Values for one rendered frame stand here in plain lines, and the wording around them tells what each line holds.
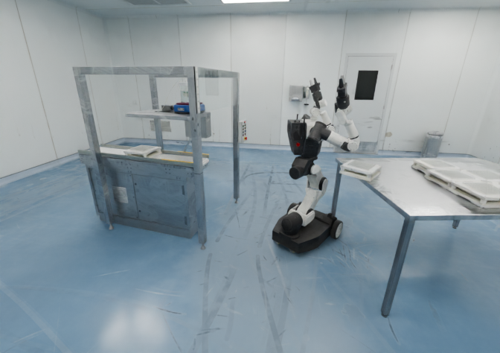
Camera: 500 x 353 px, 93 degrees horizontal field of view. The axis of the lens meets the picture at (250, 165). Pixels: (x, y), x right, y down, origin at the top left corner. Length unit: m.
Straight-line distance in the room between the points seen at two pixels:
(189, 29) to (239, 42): 1.15
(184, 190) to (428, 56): 5.45
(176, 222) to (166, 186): 0.39
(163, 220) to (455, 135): 6.12
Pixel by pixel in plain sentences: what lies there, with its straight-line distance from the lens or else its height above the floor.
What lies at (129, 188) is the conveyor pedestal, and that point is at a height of 0.48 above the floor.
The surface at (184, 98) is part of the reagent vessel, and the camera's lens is 2.15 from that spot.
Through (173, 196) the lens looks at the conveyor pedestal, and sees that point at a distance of 2.44.
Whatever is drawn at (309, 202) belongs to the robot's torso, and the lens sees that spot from 2.47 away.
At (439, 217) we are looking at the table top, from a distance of 1.76.
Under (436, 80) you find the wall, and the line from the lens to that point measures 6.42.
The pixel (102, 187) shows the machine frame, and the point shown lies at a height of 0.51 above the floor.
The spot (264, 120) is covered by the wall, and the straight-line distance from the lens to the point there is 5.74.
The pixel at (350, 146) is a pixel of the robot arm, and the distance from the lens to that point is 1.93.
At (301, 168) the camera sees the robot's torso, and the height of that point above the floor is 0.82.
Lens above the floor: 1.51
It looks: 19 degrees down
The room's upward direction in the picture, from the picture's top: 1 degrees clockwise
